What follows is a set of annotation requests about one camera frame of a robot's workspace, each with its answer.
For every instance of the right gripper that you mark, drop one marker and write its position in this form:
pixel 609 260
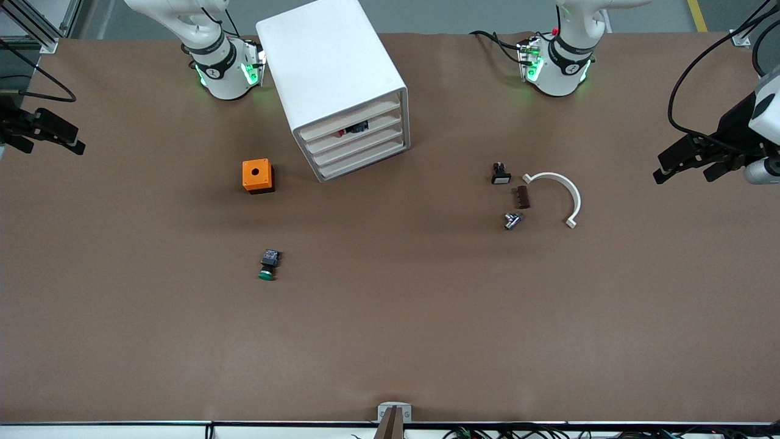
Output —
pixel 13 124

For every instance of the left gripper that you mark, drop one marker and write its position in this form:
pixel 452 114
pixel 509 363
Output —
pixel 733 127

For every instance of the red mushroom push button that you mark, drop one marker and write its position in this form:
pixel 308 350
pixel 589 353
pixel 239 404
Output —
pixel 356 128

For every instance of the white plastic drawer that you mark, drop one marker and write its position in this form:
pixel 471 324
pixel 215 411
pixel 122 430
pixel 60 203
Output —
pixel 378 129
pixel 362 163
pixel 350 119
pixel 358 149

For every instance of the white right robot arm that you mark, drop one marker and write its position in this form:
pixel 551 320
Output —
pixel 225 79

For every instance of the green mushroom push button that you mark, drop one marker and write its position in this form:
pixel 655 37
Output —
pixel 269 259

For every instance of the white drawer cabinet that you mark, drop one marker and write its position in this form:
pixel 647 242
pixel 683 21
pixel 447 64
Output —
pixel 329 55

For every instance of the white curved plastic arc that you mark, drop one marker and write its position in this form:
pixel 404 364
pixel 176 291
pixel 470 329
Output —
pixel 551 175

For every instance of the brown cylindrical capacitor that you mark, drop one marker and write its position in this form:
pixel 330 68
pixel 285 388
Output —
pixel 523 197

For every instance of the chrome tee pipe fitting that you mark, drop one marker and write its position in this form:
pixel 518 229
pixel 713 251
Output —
pixel 512 221

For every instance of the aluminium frame profile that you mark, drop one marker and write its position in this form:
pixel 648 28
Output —
pixel 739 38
pixel 47 44

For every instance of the black switch with white face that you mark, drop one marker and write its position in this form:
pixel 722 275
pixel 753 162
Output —
pixel 501 177

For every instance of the orange button enclosure box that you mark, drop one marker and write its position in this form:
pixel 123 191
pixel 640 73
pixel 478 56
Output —
pixel 248 177

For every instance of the grey metal mount bracket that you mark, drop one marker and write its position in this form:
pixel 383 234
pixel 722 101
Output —
pixel 394 407

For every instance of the brown upright post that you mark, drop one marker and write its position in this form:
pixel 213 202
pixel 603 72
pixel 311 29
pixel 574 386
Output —
pixel 390 427

